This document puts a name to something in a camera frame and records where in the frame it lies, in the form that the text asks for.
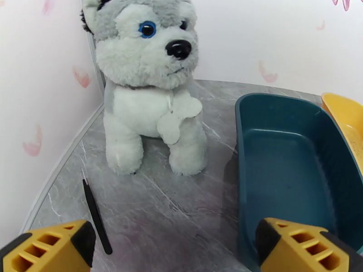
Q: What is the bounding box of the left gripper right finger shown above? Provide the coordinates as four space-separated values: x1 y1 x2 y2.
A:
255 217 363 272

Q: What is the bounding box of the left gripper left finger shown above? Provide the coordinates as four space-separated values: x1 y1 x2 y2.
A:
0 219 97 272

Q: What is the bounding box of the thin black pen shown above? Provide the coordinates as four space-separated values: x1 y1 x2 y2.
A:
82 178 113 255

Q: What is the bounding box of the teal plastic bin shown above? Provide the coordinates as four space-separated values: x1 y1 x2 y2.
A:
235 92 363 272

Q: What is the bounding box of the yellow plastic bin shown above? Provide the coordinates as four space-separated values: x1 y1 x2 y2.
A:
321 92 363 175

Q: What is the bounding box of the grey white husky plush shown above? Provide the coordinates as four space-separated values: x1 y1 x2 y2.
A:
80 0 208 177

